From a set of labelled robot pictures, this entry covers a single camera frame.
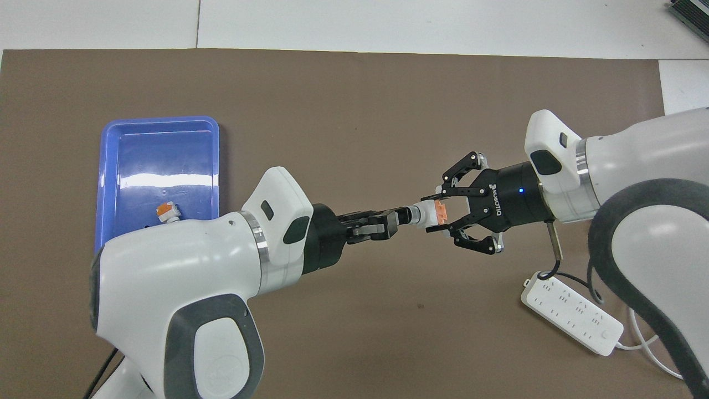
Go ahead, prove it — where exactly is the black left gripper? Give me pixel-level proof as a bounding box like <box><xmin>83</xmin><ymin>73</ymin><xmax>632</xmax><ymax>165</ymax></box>
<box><xmin>302</xmin><ymin>204</ymin><xmax>400</xmax><ymax>275</ymax></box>

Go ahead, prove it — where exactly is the white power strip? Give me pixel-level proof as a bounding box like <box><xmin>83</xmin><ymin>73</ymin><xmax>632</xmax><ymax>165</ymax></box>
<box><xmin>521</xmin><ymin>272</ymin><xmax>624</xmax><ymax>356</ymax></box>

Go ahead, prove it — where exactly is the dark ribbed device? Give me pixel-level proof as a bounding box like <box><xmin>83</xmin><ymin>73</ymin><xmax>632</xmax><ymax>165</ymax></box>
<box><xmin>667</xmin><ymin>0</ymin><xmax>709</xmax><ymax>29</ymax></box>

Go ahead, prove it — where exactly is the brown table mat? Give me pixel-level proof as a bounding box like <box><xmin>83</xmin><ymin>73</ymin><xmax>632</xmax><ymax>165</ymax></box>
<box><xmin>0</xmin><ymin>49</ymin><xmax>665</xmax><ymax>399</ymax></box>

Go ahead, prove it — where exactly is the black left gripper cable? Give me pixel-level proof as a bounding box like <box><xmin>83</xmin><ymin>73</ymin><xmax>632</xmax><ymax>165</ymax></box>
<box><xmin>83</xmin><ymin>346</ymin><xmax>120</xmax><ymax>399</ymax></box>

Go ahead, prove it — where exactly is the blue plastic tray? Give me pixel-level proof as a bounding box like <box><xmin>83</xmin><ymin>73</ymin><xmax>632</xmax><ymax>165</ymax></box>
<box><xmin>94</xmin><ymin>115</ymin><xmax>220</xmax><ymax>255</ymax></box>

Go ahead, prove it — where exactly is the white orange knob switch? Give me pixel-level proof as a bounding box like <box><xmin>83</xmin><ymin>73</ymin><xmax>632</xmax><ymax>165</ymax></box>
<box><xmin>398</xmin><ymin>199</ymin><xmax>448</xmax><ymax>228</ymax></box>

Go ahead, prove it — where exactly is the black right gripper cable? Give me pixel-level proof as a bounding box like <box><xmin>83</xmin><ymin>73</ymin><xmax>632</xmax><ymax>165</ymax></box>
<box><xmin>536</xmin><ymin>221</ymin><xmax>604</xmax><ymax>304</ymax></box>

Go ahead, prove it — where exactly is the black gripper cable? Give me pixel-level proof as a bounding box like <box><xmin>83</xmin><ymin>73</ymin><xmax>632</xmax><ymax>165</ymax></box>
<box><xmin>536</xmin><ymin>221</ymin><xmax>604</xmax><ymax>304</ymax></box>
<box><xmin>83</xmin><ymin>346</ymin><xmax>120</xmax><ymax>399</ymax></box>

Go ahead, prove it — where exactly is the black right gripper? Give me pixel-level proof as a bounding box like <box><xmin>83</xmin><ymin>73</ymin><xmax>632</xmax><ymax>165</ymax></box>
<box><xmin>421</xmin><ymin>151</ymin><xmax>550</xmax><ymax>255</ymax></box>

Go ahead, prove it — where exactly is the white power strip cable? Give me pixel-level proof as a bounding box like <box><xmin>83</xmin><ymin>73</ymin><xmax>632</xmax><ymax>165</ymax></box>
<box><xmin>614</xmin><ymin>308</ymin><xmax>685</xmax><ymax>380</ymax></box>

